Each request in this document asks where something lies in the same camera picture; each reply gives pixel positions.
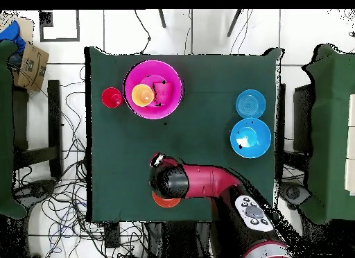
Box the orange bowl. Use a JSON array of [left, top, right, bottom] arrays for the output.
[[152, 190, 182, 208]]

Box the yellow cup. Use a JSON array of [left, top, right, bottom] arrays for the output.
[[130, 83, 155, 108]]

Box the crimson cup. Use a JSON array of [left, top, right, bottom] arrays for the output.
[[152, 81, 175, 106]]

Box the large pink bowl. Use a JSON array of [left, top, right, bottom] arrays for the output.
[[121, 60, 184, 121]]

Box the large blue bowl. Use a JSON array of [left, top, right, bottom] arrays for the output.
[[230, 117, 272, 160]]

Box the small blue bowl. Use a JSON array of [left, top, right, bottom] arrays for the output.
[[235, 89, 267, 120]]

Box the dark green tablecloth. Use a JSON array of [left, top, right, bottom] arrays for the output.
[[84, 46, 285, 223]]

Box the red cup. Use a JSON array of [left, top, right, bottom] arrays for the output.
[[101, 87, 125, 109]]

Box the black power strip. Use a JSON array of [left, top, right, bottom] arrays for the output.
[[103, 223, 121, 249]]

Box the dark grey stand base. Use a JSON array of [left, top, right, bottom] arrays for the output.
[[279, 181, 311, 210], [12, 179, 58, 207]]

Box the green cloth on side table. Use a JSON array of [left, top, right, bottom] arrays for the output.
[[302, 44, 355, 225], [0, 40, 27, 220]]

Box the black monitor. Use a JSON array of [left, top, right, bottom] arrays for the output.
[[293, 84, 315, 153]]

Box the cardboard box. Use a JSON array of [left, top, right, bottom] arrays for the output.
[[0, 12, 50, 92]]

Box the blue cloth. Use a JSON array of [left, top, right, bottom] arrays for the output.
[[0, 20, 26, 53]]

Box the white box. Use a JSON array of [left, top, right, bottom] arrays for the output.
[[344, 93, 355, 196]]

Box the tangle of floor cables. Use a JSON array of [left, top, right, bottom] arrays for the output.
[[13, 66, 162, 258]]

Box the black chair frame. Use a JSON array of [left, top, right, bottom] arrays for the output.
[[12, 79, 63, 178]]

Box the black hanging cable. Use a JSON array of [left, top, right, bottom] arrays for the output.
[[135, 9, 152, 55]]

